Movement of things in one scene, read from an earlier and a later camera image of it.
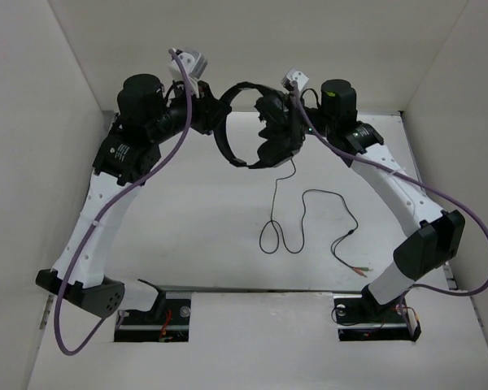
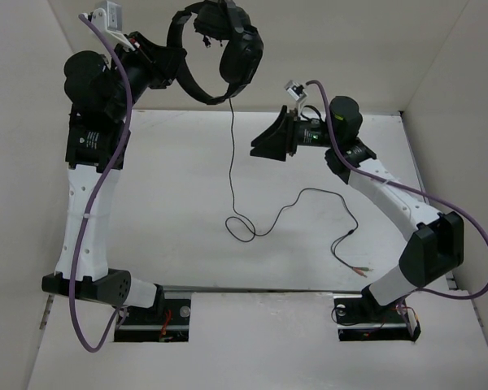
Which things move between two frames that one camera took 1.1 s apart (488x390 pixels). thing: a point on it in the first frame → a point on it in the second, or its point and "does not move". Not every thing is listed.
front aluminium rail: (193, 289) does not move
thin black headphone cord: (303, 231) → (247, 223)
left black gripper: (211, 110) → (167, 58)
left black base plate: (168, 322) does not move
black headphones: (283, 132) → (220, 20)
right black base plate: (363, 319) does not move
